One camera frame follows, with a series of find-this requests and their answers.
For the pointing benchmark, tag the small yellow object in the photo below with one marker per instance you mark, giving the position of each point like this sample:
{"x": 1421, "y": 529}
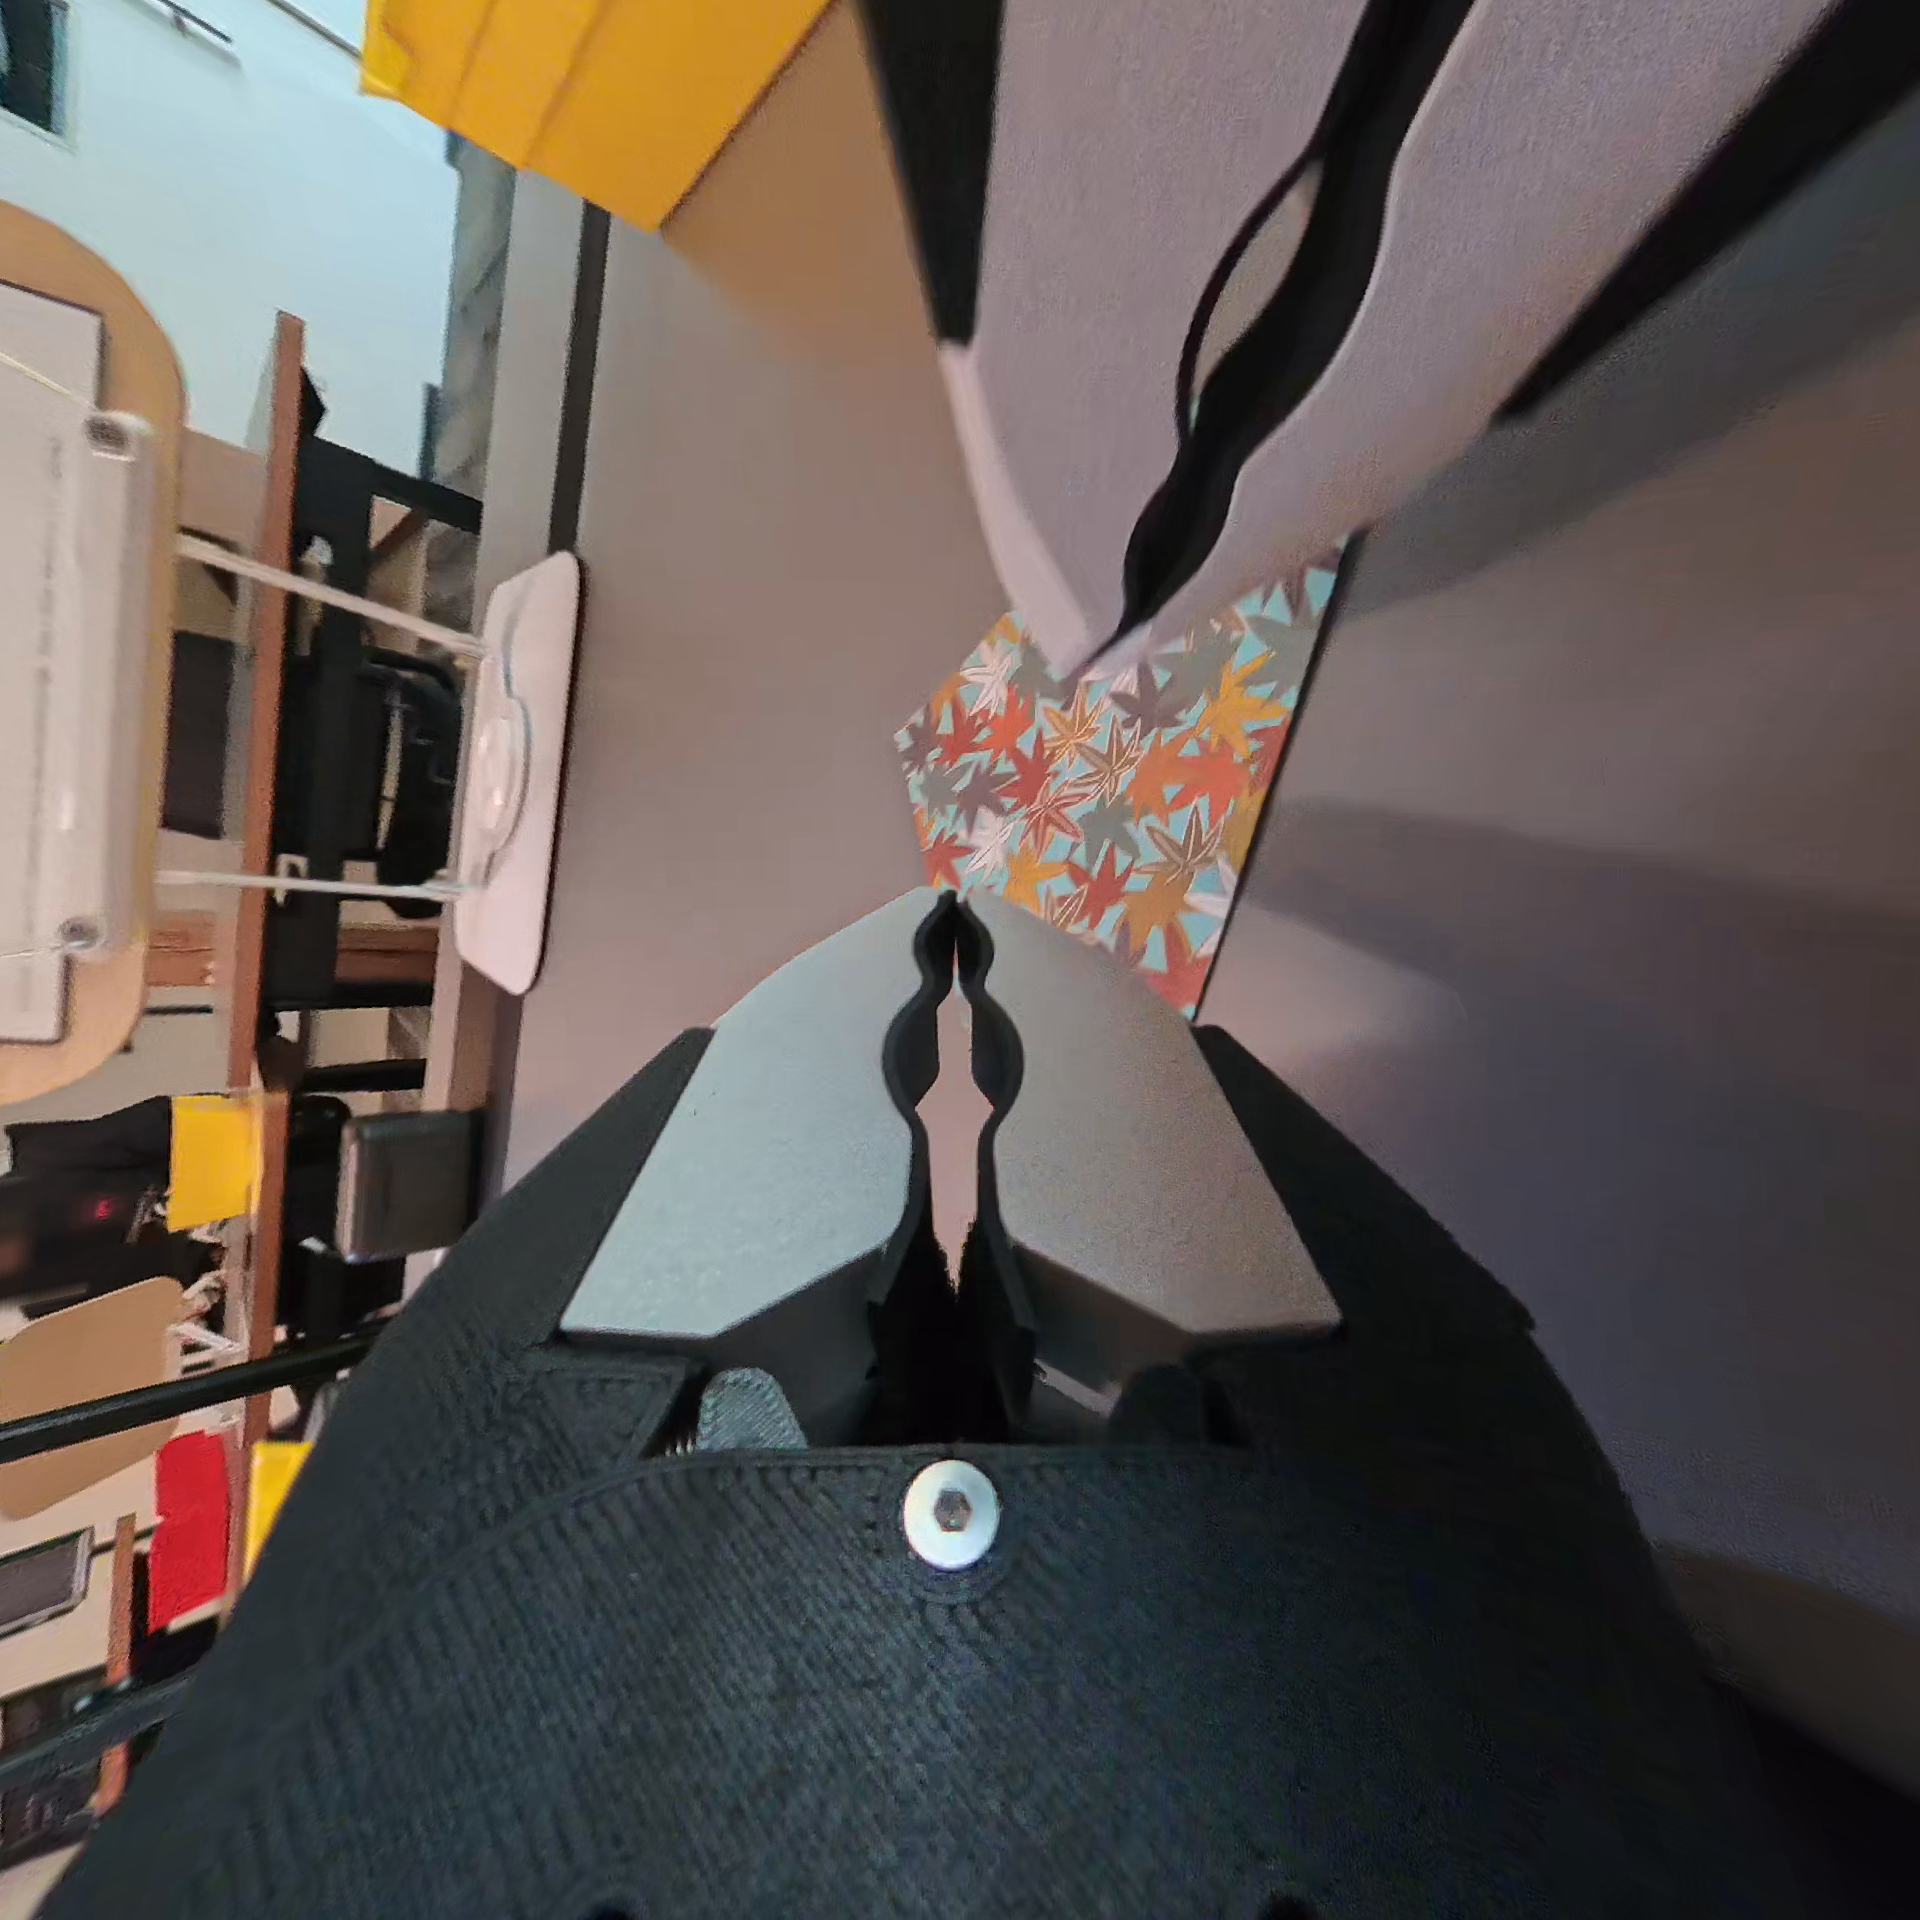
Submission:
{"x": 212, "y": 1165}

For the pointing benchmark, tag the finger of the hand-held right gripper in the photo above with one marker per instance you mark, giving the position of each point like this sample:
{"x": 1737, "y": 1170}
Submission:
{"x": 1563, "y": 210}
{"x": 1113, "y": 240}

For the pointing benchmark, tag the white flat base plate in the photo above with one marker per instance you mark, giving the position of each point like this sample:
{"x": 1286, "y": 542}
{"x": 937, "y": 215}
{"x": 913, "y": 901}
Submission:
{"x": 517, "y": 781}

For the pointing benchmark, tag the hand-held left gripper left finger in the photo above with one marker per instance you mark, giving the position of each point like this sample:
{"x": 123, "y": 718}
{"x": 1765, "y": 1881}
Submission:
{"x": 750, "y": 1170}

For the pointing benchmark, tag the yellow box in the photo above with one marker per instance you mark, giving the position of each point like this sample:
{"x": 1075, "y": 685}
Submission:
{"x": 586, "y": 93}

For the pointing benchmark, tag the black power adapter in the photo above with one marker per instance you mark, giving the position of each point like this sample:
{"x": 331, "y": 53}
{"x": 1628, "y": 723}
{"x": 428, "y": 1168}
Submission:
{"x": 405, "y": 1187}

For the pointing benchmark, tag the small red object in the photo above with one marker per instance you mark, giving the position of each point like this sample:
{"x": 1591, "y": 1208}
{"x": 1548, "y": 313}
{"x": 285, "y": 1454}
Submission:
{"x": 194, "y": 1526}

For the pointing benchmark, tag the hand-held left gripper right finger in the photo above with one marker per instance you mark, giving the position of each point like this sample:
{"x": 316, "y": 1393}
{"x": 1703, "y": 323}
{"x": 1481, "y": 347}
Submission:
{"x": 1155, "y": 1170}

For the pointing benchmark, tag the wooden shelf frame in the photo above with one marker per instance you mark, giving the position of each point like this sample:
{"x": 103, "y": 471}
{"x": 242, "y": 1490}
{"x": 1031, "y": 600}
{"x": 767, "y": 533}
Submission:
{"x": 271, "y": 751}

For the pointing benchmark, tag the maple leaf origami paper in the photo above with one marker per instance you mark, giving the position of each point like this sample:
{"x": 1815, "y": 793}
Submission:
{"x": 1126, "y": 781}

